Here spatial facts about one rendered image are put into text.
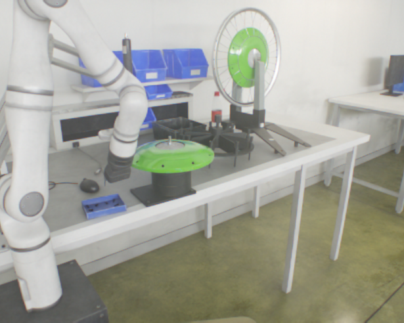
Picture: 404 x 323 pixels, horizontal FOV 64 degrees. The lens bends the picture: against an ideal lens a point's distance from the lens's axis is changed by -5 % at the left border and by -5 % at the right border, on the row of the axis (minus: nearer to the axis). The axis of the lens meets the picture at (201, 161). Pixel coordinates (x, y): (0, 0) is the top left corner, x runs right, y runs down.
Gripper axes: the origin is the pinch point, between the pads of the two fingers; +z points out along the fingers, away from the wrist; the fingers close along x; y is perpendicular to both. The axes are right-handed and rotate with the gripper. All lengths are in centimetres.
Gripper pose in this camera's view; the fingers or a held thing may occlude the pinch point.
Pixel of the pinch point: (110, 184)
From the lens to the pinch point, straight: 112.8
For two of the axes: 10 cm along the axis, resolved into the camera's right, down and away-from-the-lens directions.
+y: 5.9, 6.6, -4.6
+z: -3.1, 7.1, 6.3
